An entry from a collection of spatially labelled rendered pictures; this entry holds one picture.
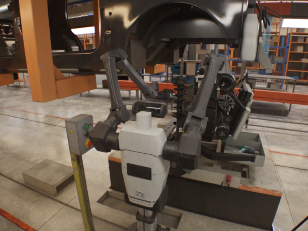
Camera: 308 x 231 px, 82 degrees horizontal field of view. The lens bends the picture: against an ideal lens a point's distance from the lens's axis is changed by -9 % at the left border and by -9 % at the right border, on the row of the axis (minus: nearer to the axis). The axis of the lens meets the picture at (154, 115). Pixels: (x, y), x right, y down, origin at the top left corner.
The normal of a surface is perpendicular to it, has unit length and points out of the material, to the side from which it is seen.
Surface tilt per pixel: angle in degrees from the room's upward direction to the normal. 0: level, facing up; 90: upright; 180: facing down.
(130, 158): 90
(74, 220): 0
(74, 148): 90
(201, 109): 72
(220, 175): 90
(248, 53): 99
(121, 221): 0
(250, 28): 91
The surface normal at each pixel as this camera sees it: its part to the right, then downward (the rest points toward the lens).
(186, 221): 0.00, -0.95
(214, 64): -0.07, -0.05
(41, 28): 0.93, 0.11
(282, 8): -0.38, 0.29
